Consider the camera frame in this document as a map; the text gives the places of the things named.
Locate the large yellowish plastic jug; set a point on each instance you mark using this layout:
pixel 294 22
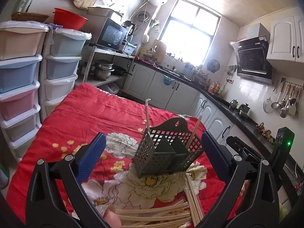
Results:
pixel 159 49

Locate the small steel teapot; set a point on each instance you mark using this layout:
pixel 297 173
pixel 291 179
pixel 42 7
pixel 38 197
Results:
pixel 234 104

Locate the multicolour plastic drawer unit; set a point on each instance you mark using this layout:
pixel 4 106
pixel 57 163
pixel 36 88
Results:
pixel 16 73

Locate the person's left hand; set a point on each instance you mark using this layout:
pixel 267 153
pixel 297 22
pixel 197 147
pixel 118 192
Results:
pixel 113 219

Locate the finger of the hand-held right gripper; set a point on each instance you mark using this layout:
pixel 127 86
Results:
pixel 242 148

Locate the chopstick pair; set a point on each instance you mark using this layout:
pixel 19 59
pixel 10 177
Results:
pixel 195 198
pixel 194 130
pixel 147 116
pixel 190 206

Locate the pale blue plastic drawer unit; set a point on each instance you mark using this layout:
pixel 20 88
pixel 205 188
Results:
pixel 61 66

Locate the white base cabinets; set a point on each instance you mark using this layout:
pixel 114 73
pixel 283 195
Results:
pixel 147 83

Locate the pile of chopsticks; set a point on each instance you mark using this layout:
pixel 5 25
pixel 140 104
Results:
pixel 152 215

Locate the row of hanging kitchen utensils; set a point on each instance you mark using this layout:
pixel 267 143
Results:
pixel 286 99

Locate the kitchen window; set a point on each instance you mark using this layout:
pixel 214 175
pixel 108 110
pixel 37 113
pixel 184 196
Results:
pixel 187 30

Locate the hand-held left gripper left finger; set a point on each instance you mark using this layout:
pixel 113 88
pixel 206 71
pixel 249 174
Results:
pixel 91 158

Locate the blue hanging basket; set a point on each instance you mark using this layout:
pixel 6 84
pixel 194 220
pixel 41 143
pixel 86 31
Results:
pixel 168 80

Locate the metal kitchen shelf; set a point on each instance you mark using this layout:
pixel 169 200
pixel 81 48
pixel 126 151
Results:
pixel 106 80

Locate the brown ginger root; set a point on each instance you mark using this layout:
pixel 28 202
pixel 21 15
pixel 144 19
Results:
pixel 264 131

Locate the brown wicker basket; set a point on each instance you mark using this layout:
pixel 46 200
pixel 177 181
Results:
pixel 29 16

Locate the red floral blanket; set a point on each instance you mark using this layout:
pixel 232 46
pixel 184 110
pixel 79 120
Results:
pixel 83 114

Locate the stacked steel pots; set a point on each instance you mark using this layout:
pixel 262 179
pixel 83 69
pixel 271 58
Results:
pixel 103 71

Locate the black microwave oven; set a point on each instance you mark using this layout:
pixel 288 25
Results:
pixel 111 35

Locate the blue plastic container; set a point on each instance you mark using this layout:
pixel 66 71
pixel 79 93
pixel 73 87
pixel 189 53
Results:
pixel 130 48

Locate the white wall cabinet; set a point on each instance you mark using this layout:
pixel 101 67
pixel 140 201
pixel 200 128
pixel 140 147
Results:
pixel 285 40

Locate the black perforated utensil holder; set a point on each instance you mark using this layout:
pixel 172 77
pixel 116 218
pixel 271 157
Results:
pixel 154 161

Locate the black range hood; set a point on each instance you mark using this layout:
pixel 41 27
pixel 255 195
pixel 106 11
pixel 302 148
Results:
pixel 253 59

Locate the small round fan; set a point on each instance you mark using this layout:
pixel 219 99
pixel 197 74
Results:
pixel 213 65

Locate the red plastic basin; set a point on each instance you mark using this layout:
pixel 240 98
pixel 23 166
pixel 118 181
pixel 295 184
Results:
pixel 70 20

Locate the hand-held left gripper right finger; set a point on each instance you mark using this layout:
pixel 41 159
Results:
pixel 215 156

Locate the black frying pan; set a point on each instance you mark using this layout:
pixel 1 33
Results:
pixel 120 70

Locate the group of condiment bottles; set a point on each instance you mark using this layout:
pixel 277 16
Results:
pixel 216 89

